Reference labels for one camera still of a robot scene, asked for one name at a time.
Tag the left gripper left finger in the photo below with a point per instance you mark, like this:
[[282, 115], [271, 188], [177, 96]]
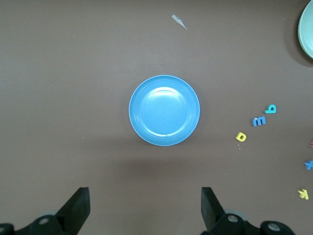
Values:
[[73, 215]]

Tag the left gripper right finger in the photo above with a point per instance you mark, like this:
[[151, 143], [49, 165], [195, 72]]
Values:
[[215, 220]]

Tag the blue foam letter m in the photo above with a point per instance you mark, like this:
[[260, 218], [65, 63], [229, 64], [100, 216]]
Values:
[[259, 121]]

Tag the yellow foam letter D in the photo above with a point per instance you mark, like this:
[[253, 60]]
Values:
[[238, 137]]

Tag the yellow foam letter k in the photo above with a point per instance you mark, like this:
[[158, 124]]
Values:
[[304, 193]]

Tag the blue foam letter x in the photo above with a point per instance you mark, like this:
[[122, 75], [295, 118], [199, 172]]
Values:
[[309, 165]]

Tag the blue round plate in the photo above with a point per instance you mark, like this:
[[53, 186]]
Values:
[[164, 110]]

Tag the teal foam letter p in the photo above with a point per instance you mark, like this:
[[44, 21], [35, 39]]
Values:
[[271, 111]]

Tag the brown table cover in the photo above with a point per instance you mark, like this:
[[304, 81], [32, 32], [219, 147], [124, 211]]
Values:
[[73, 73]]

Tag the white tape scrap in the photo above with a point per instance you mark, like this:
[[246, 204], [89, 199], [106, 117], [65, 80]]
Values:
[[179, 21]]

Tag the pale green round plate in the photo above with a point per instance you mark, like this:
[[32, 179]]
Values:
[[307, 31]]

